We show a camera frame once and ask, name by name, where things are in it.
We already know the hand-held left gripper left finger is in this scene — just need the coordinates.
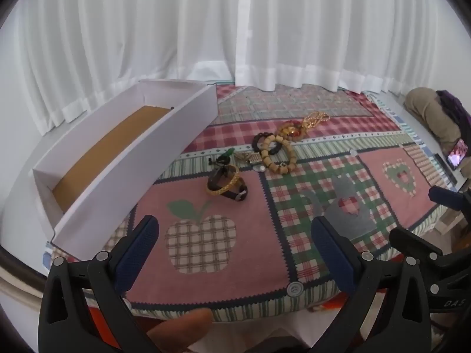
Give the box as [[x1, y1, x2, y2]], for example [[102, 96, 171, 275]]
[[38, 214, 160, 353]]

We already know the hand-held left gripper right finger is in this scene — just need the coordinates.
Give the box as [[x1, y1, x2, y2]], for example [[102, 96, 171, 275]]
[[311, 215, 432, 353]]

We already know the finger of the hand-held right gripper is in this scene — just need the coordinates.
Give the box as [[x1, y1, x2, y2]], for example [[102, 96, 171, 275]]
[[429, 186, 471, 214], [389, 227, 446, 265]]

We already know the white cardboard box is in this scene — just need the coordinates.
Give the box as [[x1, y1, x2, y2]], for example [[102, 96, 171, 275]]
[[32, 79, 218, 260]]

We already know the gold bangle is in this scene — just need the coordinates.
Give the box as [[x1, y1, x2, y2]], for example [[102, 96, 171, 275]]
[[207, 165, 243, 196]]

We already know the black strap watch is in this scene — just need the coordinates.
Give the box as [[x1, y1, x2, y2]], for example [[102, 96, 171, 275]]
[[207, 167, 249, 202]]

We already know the wooden bead bracelet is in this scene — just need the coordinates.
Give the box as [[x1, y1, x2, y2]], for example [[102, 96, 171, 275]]
[[261, 135, 298, 174]]

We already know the silver gold brooch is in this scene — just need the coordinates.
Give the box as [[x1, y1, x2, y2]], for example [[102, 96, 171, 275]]
[[235, 151, 263, 164]]

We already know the green pendant black cord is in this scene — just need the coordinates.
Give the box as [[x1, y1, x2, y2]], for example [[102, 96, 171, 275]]
[[208, 148, 236, 166]]

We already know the red gold pendant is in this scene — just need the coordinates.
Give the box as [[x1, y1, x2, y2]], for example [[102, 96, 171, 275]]
[[277, 123, 307, 141]]

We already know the black bead bracelet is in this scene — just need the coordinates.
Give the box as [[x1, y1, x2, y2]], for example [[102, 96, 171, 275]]
[[252, 132, 289, 157]]

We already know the gold chain necklace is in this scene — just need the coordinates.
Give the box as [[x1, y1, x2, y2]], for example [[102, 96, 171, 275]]
[[302, 111, 331, 130]]

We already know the smartphone with lit screen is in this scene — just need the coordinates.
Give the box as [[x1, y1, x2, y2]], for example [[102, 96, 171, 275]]
[[446, 140, 469, 171]]

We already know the patchwork checked blanket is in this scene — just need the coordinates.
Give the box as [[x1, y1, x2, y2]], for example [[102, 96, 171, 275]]
[[44, 83, 464, 320]]

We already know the beige cloth pile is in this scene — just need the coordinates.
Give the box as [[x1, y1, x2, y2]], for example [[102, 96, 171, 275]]
[[404, 87, 464, 151]]

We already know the person's bare knee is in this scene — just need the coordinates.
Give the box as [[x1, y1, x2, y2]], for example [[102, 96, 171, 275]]
[[146, 308, 214, 352]]

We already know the purple cloth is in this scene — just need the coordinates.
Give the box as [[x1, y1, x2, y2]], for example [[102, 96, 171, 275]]
[[436, 90, 471, 136]]

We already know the white curtain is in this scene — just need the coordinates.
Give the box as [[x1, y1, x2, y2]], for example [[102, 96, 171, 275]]
[[15, 0, 243, 133], [235, 0, 442, 94]]

